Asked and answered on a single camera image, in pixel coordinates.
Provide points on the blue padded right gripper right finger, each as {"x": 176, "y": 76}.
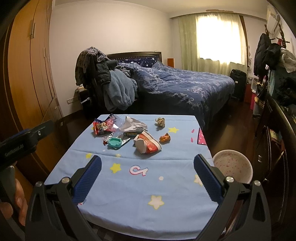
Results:
{"x": 207, "y": 175}

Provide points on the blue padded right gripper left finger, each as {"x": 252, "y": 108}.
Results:
{"x": 84, "y": 178}

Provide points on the teal plastic lid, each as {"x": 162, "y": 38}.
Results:
{"x": 115, "y": 143}

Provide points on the orange candy wrapper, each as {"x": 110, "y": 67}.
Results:
{"x": 165, "y": 138}

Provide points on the silver foil wrapper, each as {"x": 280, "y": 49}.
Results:
{"x": 124, "y": 138}

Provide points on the red snack bag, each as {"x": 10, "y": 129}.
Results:
{"x": 104, "y": 127}

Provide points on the colourful small candy wrapper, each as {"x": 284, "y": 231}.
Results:
{"x": 130, "y": 134}

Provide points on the red white paper cup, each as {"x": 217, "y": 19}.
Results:
{"x": 146, "y": 144}

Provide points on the beige paper ball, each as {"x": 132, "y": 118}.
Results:
{"x": 160, "y": 122}

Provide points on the white paper sheet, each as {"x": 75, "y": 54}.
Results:
{"x": 131, "y": 125}

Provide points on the blue biscuit wrapper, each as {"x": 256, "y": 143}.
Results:
{"x": 98, "y": 121}

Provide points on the person's left hand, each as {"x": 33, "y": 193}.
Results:
{"x": 19, "y": 204}

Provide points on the wooden wardrobe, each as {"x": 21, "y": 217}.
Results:
{"x": 28, "y": 95}

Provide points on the dark cluttered dresser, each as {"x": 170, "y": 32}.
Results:
{"x": 274, "y": 145}

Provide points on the light blue star tablecloth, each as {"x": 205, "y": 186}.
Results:
{"x": 156, "y": 196}

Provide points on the dark nightstand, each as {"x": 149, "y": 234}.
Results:
{"x": 83, "y": 96}

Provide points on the dark jackets on chair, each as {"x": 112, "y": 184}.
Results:
{"x": 93, "y": 65}

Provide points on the blue fleece blanket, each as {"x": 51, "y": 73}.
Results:
{"x": 121, "y": 92}

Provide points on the bed with blue duvet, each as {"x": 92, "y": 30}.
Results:
{"x": 177, "y": 91}

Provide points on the black suitcase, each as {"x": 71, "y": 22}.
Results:
{"x": 240, "y": 78}

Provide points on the orange box behind bed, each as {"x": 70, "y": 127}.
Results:
{"x": 171, "y": 62}

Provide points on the pale green curtain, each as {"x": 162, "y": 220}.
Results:
{"x": 212, "y": 42}

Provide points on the coat rack with clothes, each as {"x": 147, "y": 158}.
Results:
{"x": 271, "y": 55}

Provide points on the white air conditioner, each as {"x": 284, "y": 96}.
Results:
{"x": 272, "y": 18}

